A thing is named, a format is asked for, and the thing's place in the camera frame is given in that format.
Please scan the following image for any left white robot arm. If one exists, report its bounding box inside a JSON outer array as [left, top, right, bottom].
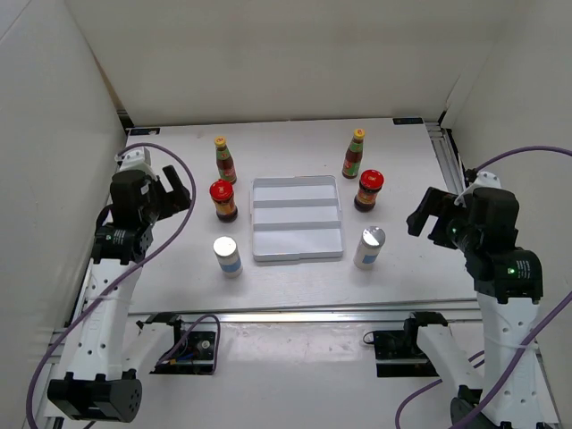
[[47, 165, 193, 423]]

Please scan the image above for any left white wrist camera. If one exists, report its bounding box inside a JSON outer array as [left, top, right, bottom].
[[115, 147, 153, 174]]

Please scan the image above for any right blue corner label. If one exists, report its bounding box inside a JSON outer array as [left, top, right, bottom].
[[392, 117, 425, 125]]

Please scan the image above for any red-lid sauce jar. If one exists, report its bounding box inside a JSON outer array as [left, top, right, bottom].
[[354, 169, 384, 212], [209, 180, 238, 223]]

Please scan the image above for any white divided tray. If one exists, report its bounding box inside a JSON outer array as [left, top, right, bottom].
[[250, 175, 345, 264]]

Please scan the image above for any blue corner label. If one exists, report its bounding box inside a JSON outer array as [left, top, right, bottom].
[[129, 127, 161, 136], [392, 117, 425, 125]]

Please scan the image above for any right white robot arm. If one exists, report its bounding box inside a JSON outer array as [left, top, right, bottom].
[[401, 187, 546, 428]]

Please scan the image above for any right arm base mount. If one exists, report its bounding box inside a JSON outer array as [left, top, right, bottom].
[[362, 311, 448, 378]]

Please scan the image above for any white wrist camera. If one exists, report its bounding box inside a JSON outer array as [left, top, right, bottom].
[[115, 147, 153, 174], [464, 169, 501, 193]]

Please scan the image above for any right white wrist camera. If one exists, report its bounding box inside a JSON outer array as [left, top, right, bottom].
[[464, 169, 501, 193]]

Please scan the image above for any aluminium front rail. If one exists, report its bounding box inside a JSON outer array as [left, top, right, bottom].
[[48, 299, 486, 354]]

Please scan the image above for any purple cable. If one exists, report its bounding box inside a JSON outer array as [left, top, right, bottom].
[[395, 144, 572, 429], [25, 142, 197, 429]]

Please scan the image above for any aluminium right side rail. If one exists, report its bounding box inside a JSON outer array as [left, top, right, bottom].
[[425, 122, 465, 194]]

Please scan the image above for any left blue corner label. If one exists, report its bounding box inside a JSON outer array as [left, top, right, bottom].
[[129, 127, 161, 136]]

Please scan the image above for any aluminium rail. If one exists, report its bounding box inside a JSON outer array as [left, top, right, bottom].
[[48, 299, 486, 354], [425, 122, 465, 194]]

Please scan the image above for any yellow-cap sauce bottle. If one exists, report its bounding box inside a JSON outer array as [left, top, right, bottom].
[[341, 128, 366, 179], [214, 136, 237, 184]]

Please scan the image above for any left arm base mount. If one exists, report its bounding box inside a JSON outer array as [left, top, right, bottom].
[[136, 312, 222, 375]]

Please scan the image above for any silver-cap salt shaker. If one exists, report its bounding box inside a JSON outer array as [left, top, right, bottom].
[[213, 236, 242, 278], [353, 226, 386, 270]]

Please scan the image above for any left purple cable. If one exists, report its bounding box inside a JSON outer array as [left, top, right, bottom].
[[25, 142, 197, 429]]

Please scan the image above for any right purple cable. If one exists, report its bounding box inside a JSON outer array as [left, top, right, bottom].
[[395, 144, 572, 429]]

